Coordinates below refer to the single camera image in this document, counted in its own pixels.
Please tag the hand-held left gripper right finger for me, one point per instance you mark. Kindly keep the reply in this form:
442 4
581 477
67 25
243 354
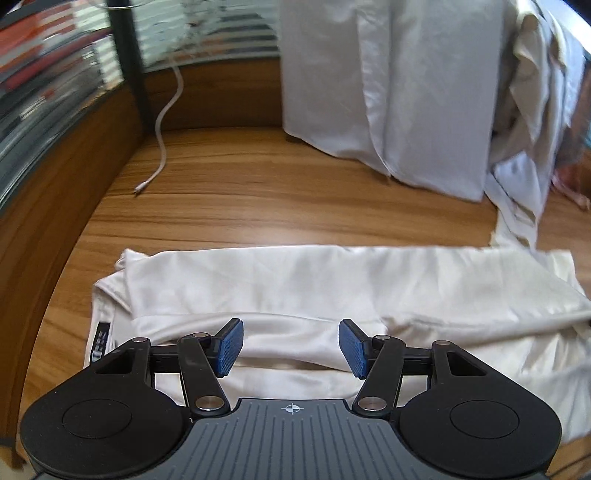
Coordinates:
353 347

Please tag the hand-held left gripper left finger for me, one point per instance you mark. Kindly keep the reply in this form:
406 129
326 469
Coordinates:
229 346

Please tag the cream satin shirt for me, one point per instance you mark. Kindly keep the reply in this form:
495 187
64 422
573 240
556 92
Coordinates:
323 286

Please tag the smooth white draped garment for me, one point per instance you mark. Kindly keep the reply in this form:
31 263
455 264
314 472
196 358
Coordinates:
415 92

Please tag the crumpled off-white draped garment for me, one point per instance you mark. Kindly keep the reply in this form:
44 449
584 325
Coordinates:
526 138

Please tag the pink patterned garment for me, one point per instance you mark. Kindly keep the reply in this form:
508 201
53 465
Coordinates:
572 184

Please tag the striped glass partition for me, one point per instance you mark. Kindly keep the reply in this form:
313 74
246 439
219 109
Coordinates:
55 92

